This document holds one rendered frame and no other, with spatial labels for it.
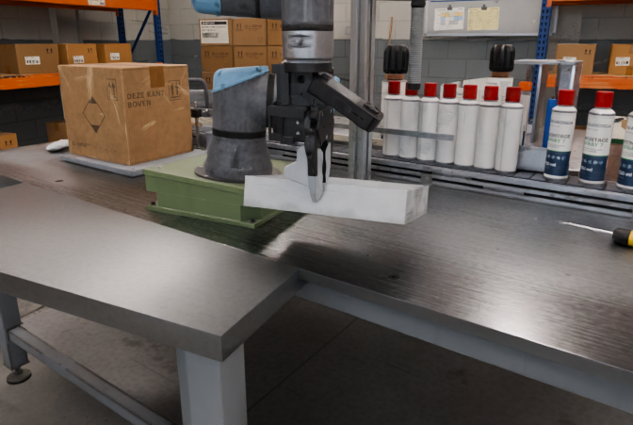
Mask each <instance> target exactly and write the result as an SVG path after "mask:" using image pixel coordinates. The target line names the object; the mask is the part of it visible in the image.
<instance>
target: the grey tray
mask: <svg viewBox="0 0 633 425"><path fill-rule="evenodd" d="M322 186H323V193H322V194H321V196H320V198H319V200H318V201H317V203H313V200H312V197H311V193H310V189H309V188H308V187H306V186H305V185H302V184H299V183H297V182H294V181H291V180H289V179H287V178H286V177H285V176H284V174H271V175H245V190H244V205H245V206H253V207H262V208H269V209H278V210H285V211H294V212H301V213H310V214H318V215H326V216H334V217H342V218H350V219H357V220H366V221H381V222H389V223H397V224H406V223H408V222H410V221H412V220H414V219H416V218H418V217H420V216H422V215H424V214H426V213H427V203H428V193H429V186H421V185H411V184H400V183H389V182H379V181H368V180H357V179H347V178H336V177H329V179H328V183H322Z"/></svg>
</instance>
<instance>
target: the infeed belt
mask: <svg viewBox="0 0 633 425"><path fill-rule="evenodd" d="M210 131H212V127H205V126H199V132H201V133H205V132H210ZM266 140H267V142H272V143H279V144H285V143H281V142H280V141H275V140H268V135H266ZM285 145H292V146H299V147H300V146H301V145H300V144H296V143H294V144H285ZM333 152H337V153H344V154H348V153H349V147H348V146H344V145H337V144H334V145H333ZM371 157H376V158H382V159H389V160H396V161H402V162H409V163H415V164H421V165H428V166H434V167H441V168H448V169H454V170H461V171H468V172H479V173H486V174H492V175H499V176H506V177H512V178H519V179H526V180H531V181H538V182H545V183H551V184H558V185H565V186H571V187H578V188H589V189H596V190H603V191H609V192H616V193H623V194H629V195H633V191H626V190H621V189H618V188H616V183H615V182H608V181H605V182H604V185H603V186H598V187H595V186H587V185H583V184H580V183H578V178H579V177H574V176H572V177H571V176H568V179H567V180H565V181H553V180H548V179H545V178H544V173H543V172H533V171H525V170H518V169H516V172H515V173H501V172H495V171H494V170H491V171H482V170H477V169H475V168H474V167H471V168H462V167H457V166H454V164H451V165H442V164H437V163H435V162H434V161H433V162H422V161H418V160H416V159H401V158H399V157H398V156H396V157H389V156H384V155H382V151H379V150H372V149H371Z"/></svg>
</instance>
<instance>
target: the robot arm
mask: <svg viewBox="0 0 633 425"><path fill-rule="evenodd" d="M191 3H192V6H193V7H194V9H195V10H196V11H197V12H199V13H202V14H211V15H216V16H217V17H219V16H235V17H249V18H260V19H270V20H282V36H283V59H284V61H283V62H282V63H279V64H271V73H269V68H268V66H251V67H236V68H225V69H219V70H217V71H216V72H215V74H214V79H213V89H212V92H213V115H212V139H211V142H210V145H209V149H208V152H207V157H206V159H205V160H204V163H203V171H204V172H205V173H207V174H209V175H212V176H216V177H220V178H228V179H245V175H271V174H272V167H273V166H272V162H271V161H270V156H269V151H268V145H267V141H266V133H267V128H268V140H275V141H280V142H281V143H285V144H294V143H296V142H304V145H301V146H300V147H299V148H298V151H297V160H295V162H293V163H291V164H289V165H286V166H285V167H284V176H285V177H286V178H287V179H289V180H291V181H294V182H297V183H299V184H302V185H305V186H306V187H308V188H309V189H310V193H311V197H312V200H313V203H317V201H318V200H319V198H320V196H321V194H322V193H323V186H322V183H328V179H329V174H330V167H331V165H332V156H333V128H334V117H333V114H334V110H337V111H338V112H339V113H341V114H342V115H344V116H345V117H347V118H348V119H349V120H351V121H352V122H354V124H356V125H357V126H358V127H360V128H361V129H363V130H365V131H366V132H372V131H373V130H374V129H375V128H376V127H377V126H378V125H379V123H380V122H381V120H382V118H383V113H382V112H381V111H380V110H379V109H378V108H377V107H375V106H374V105H372V104H370V103H369V102H367V101H365V100H364V99H362V98H361V97H359V96H358V95H357V94H355V93H354V92H352V91H351V90H349V89H347V88H346V87H345V86H343V85H342V84H340V79H339V78H338V77H336V76H335V77H333V63H332V62H330V59H333V3H334V0H191ZM271 128H273V133H271Z"/></svg>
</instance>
